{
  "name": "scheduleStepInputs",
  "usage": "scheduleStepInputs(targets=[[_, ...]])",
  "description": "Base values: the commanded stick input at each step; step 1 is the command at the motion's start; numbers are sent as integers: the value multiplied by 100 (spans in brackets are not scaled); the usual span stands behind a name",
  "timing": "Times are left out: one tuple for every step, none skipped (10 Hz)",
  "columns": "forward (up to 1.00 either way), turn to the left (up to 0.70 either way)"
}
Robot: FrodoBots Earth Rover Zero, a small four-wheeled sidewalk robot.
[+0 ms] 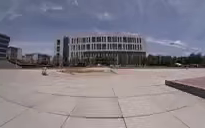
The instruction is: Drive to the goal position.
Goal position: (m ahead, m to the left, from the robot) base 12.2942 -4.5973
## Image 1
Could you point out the low raised planter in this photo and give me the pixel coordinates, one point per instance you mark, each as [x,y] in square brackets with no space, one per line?
[86,70]

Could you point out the white building with grid windows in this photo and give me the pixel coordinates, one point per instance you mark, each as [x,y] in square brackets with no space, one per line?
[106,43]

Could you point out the pale concrete slab pavement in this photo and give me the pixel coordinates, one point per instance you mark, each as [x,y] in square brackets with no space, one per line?
[100,110]

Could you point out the low distant buildings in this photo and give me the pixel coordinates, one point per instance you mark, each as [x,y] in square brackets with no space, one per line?
[15,53]

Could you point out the row of trees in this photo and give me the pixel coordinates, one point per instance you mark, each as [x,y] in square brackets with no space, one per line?
[196,59]

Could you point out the raised reddish paved platform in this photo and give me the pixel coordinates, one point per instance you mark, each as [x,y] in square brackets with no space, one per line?
[196,83]

